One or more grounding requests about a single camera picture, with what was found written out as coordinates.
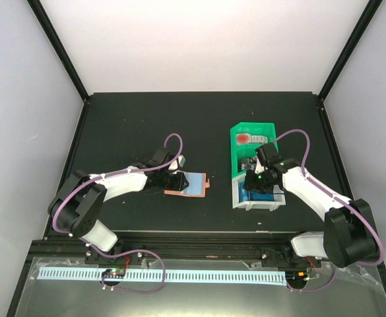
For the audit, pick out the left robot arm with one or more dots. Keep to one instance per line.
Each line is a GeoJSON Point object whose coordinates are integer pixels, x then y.
{"type": "Point", "coordinates": [77, 205]}

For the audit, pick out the green storage bin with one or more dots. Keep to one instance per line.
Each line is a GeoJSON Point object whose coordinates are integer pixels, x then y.
{"type": "Point", "coordinates": [248, 151]}

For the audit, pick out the black aluminium rail frame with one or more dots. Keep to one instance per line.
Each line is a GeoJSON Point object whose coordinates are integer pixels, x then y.
{"type": "Point", "coordinates": [270, 248]}

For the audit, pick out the white storage bin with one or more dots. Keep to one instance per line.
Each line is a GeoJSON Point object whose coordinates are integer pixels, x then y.
{"type": "Point", "coordinates": [279, 198]}

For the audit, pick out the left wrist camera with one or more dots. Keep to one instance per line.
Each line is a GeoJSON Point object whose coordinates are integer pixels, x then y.
{"type": "Point", "coordinates": [177, 164]}

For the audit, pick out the left frame post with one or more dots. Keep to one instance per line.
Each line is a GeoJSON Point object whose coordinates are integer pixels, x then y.
{"type": "Point", "coordinates": [57, 45]}

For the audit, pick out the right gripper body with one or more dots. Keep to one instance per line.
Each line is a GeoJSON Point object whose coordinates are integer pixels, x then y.
{"type": "Point", "coordinates": [264, 185]}

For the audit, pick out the pink card holder wallet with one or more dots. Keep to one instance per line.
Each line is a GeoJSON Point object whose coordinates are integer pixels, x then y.
{"type": "Point", "coordinates": [198, 183]}

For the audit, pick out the red white cards stack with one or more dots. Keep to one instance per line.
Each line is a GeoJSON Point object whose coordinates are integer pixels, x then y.
{"type": "Point", "coordinates": [248, 139]}

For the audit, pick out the light blue slotted cable duct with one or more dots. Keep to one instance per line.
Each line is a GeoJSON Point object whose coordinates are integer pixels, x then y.
{"type": "Point", "coordinates": [168, 275]}

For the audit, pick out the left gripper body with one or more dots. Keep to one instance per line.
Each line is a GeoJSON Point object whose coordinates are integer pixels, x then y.
{"type": "Point", "coordinates": [167, 183]}

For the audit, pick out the black cards stack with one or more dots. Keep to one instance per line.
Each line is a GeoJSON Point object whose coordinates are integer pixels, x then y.
{"type": "Point", "coordinates": [247, 164]}

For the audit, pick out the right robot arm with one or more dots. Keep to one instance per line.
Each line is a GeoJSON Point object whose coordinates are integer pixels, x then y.
{"type": "Point", "coordinates": [347, 236]}

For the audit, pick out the blue cards stack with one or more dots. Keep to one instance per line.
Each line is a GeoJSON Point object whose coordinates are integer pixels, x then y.
{"type": "Point", "coordinates": [245, 195]}

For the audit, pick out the small circuit board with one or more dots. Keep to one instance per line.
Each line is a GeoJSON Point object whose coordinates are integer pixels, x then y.
{"type": "Point", "coordinates": [114, 273]}

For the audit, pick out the right frame post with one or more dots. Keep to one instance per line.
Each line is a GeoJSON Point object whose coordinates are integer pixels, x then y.
{"type": "Point", "coordinates": [355, 36]}

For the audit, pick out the frame post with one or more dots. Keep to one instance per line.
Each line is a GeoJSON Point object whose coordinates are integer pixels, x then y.
{"type": "Point", "coordinates": [57, 45]}
{"type": "Point", "coordinates": [355, 36]}

